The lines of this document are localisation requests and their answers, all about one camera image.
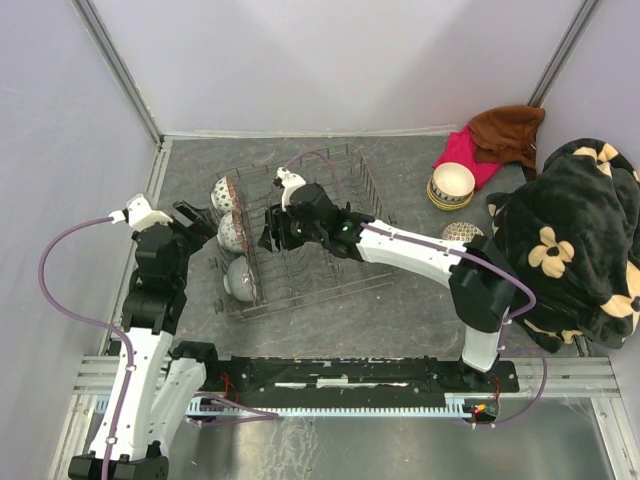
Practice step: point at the light blue cable duct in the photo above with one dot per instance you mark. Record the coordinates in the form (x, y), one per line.
(201, 408)

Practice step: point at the multicolour scale pattern bowl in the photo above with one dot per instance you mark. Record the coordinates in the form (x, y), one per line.
(461, 231)

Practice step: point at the green diamond pattern bowl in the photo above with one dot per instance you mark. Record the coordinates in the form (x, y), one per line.
(223, 195)

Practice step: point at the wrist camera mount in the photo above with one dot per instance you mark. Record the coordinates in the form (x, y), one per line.
(139, 214)
(288, 182)

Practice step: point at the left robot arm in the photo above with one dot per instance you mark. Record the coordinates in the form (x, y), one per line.
(155, 382)

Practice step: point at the brown cloth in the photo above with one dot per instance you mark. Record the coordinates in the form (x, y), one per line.
(507, 135)

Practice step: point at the yellow dotted bowl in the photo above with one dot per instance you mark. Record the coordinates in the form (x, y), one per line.
(446, 205)

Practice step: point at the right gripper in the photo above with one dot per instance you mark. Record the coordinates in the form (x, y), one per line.
(278, 220)

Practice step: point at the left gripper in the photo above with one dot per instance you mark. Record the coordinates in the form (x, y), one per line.
(199, 231)

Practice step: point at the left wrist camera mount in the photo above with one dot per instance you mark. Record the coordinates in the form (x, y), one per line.
(139, 214)

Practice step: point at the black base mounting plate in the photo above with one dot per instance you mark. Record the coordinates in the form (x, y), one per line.
(376, 383)

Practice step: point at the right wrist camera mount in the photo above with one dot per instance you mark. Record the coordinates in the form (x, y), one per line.
(288, 182)

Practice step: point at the grey speckled bowl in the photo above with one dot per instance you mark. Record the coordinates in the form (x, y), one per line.
(239, 281)

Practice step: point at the grey wire dish rack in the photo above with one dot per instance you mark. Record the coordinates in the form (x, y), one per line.
(286, 280)

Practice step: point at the black floral blanket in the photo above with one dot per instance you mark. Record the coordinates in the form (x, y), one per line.
(572, 236)

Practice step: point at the red lattice pattern bowl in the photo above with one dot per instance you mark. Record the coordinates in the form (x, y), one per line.
(452, 182)

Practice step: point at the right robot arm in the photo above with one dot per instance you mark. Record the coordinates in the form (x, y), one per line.
(481, 284)

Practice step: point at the red green dotted bowl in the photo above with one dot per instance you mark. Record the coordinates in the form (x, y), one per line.
(231, 234)

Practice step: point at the pink cloth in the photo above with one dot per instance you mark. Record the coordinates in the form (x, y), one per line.
(460, 149)

